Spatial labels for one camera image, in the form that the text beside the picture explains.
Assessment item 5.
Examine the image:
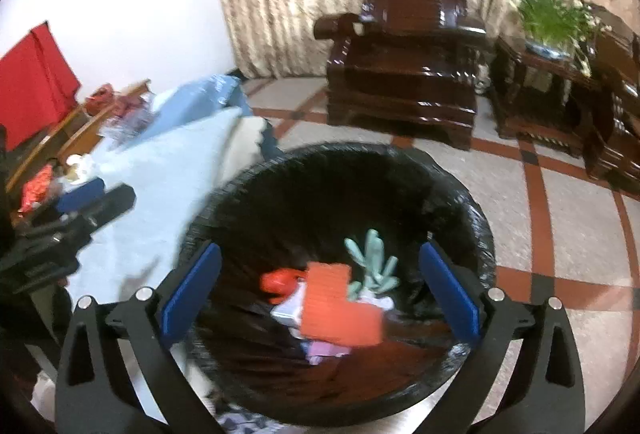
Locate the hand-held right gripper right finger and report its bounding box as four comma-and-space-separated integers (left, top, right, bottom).
419, 241, 587, 434

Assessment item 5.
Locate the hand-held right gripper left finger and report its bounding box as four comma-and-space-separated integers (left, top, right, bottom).
55, 241, 223, 434

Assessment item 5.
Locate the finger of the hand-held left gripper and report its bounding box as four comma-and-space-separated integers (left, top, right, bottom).
50, 178, 107, 215
30, 185, 137, 245

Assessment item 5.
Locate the green glove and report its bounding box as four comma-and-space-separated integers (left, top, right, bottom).
344, 229, 401, 301

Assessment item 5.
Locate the red plastic bag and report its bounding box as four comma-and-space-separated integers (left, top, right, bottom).
260, 268, 307, 305

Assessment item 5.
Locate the white medicine box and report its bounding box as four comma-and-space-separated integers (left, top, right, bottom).
270, 286, 308, 319

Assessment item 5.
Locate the large orange foam pad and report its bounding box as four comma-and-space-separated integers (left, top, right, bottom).
299, 262, 385, 347

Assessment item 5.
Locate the black-lined trash bin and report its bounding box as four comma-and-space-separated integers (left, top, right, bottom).
177, 141, 497, 427

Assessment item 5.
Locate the red patterned snack packet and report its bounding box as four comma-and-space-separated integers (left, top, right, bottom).
17, 164, 56, 217

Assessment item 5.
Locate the light grey tablecloth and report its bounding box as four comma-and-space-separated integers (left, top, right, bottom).
30, 106, 251, 434

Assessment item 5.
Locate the wooden television cabinet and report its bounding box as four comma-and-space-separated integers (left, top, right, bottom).
5, 78, 152, 195

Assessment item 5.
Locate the glass fruit bowl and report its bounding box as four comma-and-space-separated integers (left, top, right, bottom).
100, 94, 156, 145

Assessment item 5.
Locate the red apple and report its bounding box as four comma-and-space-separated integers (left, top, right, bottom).
116, 96, 143, 117

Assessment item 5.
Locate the red cloth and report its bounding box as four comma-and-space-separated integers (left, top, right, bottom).
0, 20, 82, 152

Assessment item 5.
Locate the blue tablecloth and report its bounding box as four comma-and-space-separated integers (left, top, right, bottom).
150, 74, 253, 139

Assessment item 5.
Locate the cream scalloped table cover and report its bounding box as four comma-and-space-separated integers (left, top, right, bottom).
220, 114, 273, 185

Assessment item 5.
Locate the dark wooden side table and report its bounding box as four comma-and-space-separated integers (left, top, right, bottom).
492, 34, 601, 157

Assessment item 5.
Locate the dark wooden armchair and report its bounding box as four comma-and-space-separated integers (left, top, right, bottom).
582, 4, 640, 202
314, 0, 493, 151

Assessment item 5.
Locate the blue white ceramic pot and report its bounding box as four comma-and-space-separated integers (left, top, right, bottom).
525, 38, 573, 60

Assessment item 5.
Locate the flowering green plant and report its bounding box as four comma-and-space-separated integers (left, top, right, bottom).
505, 0, 613, 59

